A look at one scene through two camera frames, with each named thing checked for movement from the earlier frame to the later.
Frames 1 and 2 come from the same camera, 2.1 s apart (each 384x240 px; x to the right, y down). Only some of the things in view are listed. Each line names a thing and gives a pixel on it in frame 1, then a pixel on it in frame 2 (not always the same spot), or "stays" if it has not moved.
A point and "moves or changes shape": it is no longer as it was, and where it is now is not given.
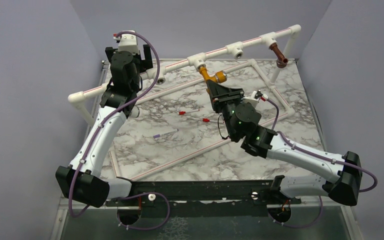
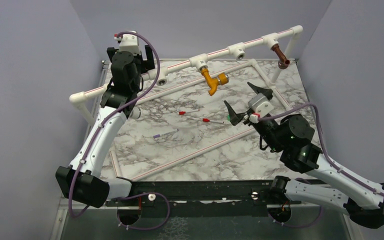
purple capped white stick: [157, 135] stays
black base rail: [218, 198] stays
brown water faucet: [281, 61] stays
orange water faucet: [220, 77] moves or changes shape
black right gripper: [224, 94] -> [234, 117]
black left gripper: [146, 64] stays
